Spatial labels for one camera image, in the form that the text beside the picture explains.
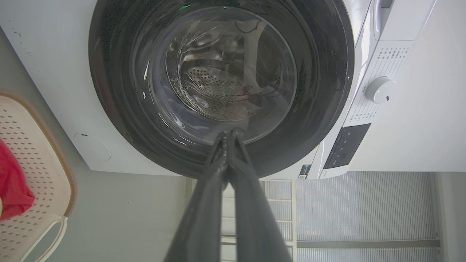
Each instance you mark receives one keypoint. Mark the cream perforated laundry basket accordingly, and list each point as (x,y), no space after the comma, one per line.
(40,174)

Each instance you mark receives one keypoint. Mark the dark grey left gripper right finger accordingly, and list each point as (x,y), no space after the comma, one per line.
(255,225)

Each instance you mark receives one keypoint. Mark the white detergent drawer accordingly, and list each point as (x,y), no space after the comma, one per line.
(382,16)

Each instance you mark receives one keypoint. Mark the red garment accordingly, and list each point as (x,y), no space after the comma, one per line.
(12,185)

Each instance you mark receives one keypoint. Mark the black round washing machine door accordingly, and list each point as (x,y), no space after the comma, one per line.
(218,83)

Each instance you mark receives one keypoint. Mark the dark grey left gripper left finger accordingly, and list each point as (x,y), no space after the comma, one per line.
(204,218)

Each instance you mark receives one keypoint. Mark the white front-load washing machine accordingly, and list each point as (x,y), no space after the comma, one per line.
(400,127)

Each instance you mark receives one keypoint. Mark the white washing machine control dial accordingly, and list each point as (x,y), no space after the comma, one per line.
(380,90)

